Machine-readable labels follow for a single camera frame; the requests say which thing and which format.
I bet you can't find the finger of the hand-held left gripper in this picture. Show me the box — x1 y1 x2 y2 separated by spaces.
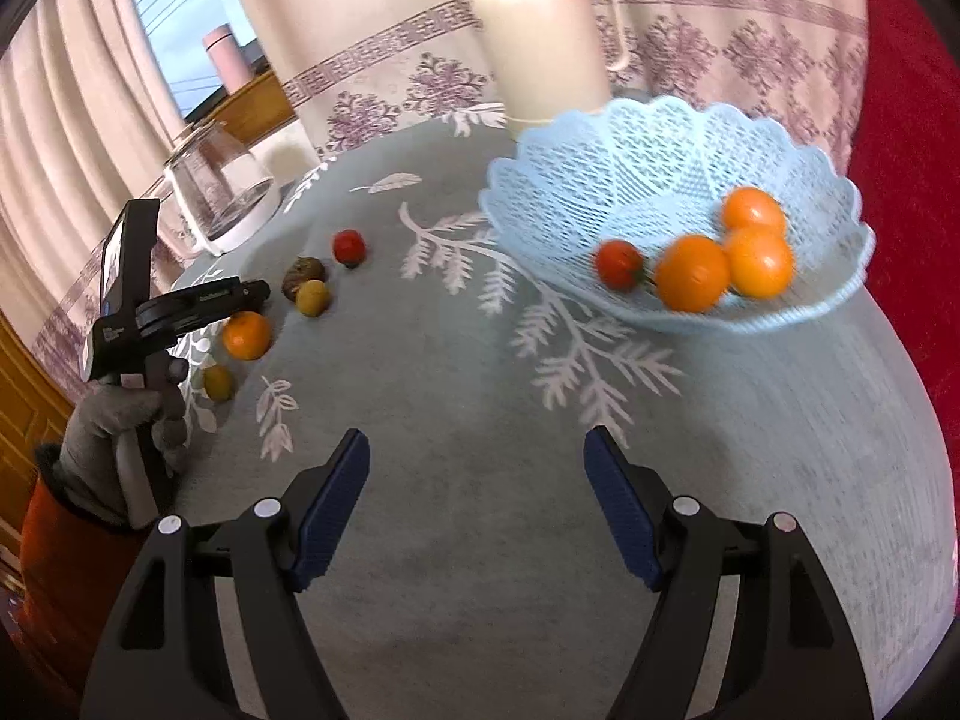
217 279 272 317

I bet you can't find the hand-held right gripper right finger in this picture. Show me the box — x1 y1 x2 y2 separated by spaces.
583 425 875 720

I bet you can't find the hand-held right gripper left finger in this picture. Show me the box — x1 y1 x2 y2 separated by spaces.
79 427 372 720

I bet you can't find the mandarin orange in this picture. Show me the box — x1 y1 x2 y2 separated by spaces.
721 187 788 235
724 227 796 298
223 310 272 362

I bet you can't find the dark brown passion fruit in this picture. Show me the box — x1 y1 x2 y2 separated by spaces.
281 257 327 302

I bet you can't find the red cherry tomato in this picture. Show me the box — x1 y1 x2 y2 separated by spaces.
332 229 368 269
594 239 647 291

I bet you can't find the large orange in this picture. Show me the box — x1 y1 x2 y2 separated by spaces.
654 235 732 314

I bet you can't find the light blue plastic basket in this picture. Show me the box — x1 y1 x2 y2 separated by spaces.
478 95 876 336

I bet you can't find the person's left forearm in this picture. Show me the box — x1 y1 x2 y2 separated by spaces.
15 442 151 691

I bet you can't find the person's left hand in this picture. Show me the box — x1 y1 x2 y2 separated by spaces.
56 371 192 533

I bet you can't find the wooden cabinet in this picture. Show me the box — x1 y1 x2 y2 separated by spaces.
0 307 76 593

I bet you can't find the white patterned curtain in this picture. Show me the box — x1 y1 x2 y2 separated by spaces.
214 0 871 166
0 0 196 361

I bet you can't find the wooden windowsill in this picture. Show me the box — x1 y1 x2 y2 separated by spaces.
184 69 297 147

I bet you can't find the grey leaf-print tablecloth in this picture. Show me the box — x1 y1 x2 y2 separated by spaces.
146 101 960 720

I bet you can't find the pink bottle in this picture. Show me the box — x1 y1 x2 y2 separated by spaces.
201 24 252 87

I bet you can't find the cream thermos jug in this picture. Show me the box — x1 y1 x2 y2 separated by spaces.
471 0 632 128

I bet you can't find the red quilt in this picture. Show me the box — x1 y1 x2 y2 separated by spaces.
844 0 960 481

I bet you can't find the glass kettle with white handle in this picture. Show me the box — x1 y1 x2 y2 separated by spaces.
146 120 280 260

